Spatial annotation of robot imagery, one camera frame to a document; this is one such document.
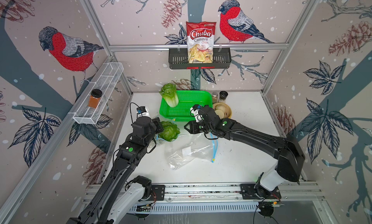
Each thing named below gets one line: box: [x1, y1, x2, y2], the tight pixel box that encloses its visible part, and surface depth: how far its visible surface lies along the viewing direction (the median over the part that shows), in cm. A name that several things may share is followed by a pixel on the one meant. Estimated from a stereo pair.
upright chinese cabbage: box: [158, 82, 180, 108], surface depth 105 cm
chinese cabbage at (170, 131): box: [157, 120, 181, 143], surface depth 77 cm
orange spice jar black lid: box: [88, 88, 103, 109], surface depth 68 cm
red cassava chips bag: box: [186, 21, 217, 64], surface depth 87 cm
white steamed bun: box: [215, 109, 225, 120], surface depth 100 cm
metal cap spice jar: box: [212, 91, 220, 104], surface depth 108 cm
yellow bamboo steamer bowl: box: [213, 102, 233, 119], surface depth 107 cm
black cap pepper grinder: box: [218, 90, 229, 103], surface depth 106 cm
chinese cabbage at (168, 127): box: [160, 121, 180, 133], surface depth 79 cm
